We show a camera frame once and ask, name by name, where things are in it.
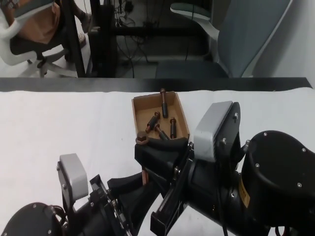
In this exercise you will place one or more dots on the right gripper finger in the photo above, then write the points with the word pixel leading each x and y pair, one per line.
pixel 169 144
pixel 157 158
pixel 145 201

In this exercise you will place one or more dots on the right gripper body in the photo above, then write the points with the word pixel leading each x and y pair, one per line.
pixel 177 191

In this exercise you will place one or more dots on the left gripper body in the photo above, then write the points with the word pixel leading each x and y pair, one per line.
pixel 110 209

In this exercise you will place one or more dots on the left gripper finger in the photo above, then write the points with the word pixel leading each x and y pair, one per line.
pixel 128 180

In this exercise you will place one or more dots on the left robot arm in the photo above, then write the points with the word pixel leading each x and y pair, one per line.
pixel 29 221

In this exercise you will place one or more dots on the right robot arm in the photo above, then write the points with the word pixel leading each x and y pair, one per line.
pixel 265 182

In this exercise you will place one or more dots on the open cardboard box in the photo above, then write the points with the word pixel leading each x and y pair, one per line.
pixel 145 115

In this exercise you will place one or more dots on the copper bolt with black sleeve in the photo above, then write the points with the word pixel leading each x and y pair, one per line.
pixel 173 129
pixel 152 121
pixel 161 132
pixel 164 108

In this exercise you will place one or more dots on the grey-blue office chair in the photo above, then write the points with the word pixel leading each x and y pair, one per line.
pixel 246 34

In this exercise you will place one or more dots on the black desk leg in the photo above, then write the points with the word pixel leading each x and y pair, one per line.
pixel 73 41

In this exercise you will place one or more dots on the white office chair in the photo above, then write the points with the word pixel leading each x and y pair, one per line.
pixel 14 49

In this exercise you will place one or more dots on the person's legs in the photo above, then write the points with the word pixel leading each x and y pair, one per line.
pixel 39 24

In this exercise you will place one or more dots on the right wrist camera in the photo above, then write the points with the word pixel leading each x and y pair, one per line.
pixel 208 132

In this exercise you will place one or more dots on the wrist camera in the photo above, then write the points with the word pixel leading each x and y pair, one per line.
pixel 208 132
pixel 73 172

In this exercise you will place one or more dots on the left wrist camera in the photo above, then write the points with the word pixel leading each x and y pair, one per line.
pixel 73 172

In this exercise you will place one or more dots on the black desk frame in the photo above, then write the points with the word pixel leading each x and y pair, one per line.
pixel 103 37

